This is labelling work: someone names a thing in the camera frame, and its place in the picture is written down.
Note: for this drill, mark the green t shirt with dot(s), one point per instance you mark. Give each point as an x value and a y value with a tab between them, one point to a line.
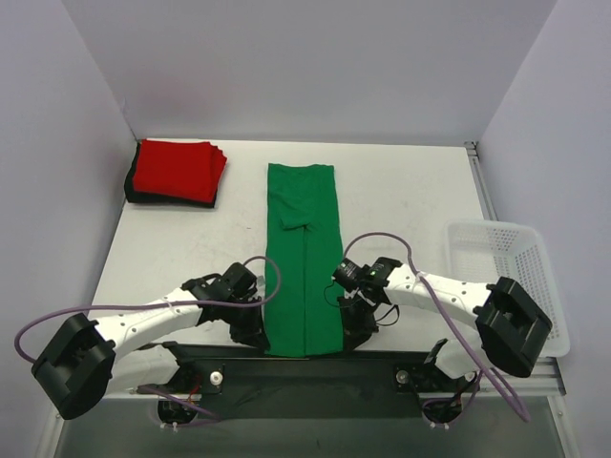
303	238

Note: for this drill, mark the folded red t shirt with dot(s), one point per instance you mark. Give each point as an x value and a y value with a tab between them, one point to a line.
176	169

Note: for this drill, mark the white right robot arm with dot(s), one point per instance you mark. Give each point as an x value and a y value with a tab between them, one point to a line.
511	328

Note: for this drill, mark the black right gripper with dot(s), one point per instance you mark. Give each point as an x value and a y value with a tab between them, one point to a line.
358	324

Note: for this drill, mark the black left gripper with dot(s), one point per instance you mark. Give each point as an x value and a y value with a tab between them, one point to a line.
249	329

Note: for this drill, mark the white plastic basket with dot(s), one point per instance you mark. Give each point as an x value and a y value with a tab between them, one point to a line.
515	258

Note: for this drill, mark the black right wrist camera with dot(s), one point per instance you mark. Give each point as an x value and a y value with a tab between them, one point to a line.
348	275

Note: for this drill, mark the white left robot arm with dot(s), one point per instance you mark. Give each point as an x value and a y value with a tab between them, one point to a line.
88	359

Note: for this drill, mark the folded black t shirt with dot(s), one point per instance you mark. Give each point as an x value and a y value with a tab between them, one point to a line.
131	183

